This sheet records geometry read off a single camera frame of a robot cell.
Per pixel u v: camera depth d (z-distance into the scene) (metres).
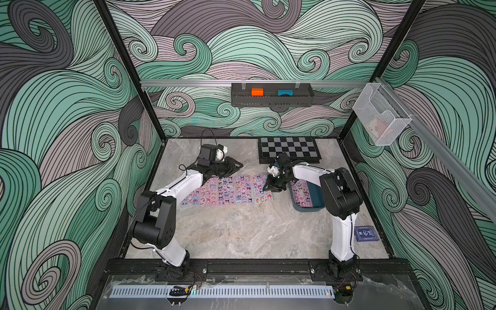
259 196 0.94
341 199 0.54
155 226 0.45
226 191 0.95
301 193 0.94
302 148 1.11
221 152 0.76
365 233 0.81
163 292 0.69
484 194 0.51
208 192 0.95
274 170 0.95
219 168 0.77
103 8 0.71
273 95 0.97
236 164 0.83
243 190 0.97
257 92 0.93
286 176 0.78
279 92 0.95
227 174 0.80
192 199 0.93
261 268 0.75
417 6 0.71
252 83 0.95
